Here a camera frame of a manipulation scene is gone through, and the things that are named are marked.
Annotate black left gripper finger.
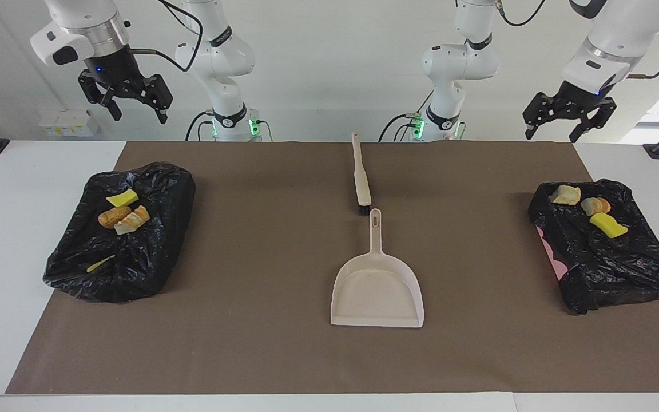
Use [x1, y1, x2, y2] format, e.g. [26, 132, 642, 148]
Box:
[523, 92, 554, 140]
[569, 97, 617, 144]

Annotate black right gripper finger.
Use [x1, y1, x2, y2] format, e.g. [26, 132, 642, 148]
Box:
[78, 70, 123, 122]
[140, 74, 173, 125]

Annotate yellow sponge piece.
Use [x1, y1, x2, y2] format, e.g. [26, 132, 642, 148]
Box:
[106, 189, 140, 208]
[589, 213, 629, 239]

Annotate beige hand brush black bristles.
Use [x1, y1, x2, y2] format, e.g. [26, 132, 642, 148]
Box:
[351, 133, 372, 216]

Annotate beige plastic dustpan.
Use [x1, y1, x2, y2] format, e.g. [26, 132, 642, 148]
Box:
[330, 208, 425, 328]

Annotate pink plastic bin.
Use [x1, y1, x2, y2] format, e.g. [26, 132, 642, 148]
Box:
[537, 225, 569, 281]

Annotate black trash bag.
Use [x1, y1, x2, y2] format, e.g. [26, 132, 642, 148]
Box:
[42, 162, 196, 303]
[528, 179, 659, 315]

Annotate white cardboard box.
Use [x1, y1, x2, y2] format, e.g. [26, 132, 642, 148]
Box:
[38, 109, 100, 138]

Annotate thin yellow sponge scrap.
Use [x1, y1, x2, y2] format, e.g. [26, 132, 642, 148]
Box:
[85, 254, 116, 274]

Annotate brown paper table mat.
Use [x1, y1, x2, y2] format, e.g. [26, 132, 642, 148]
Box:
[6, 141, 659, 394]

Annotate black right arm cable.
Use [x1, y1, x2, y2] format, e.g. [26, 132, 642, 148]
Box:
[128, 0, 204, 73]

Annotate black right base cable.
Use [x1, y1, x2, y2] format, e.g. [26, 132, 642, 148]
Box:
[185, 110, 214, 142]

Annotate black base cable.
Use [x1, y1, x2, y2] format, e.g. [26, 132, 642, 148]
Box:
[185, 110, 214, 142]
[380, 90, 434, 142]

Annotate black left base cable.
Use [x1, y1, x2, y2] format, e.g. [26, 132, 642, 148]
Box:
[380, 90, 434, 142]

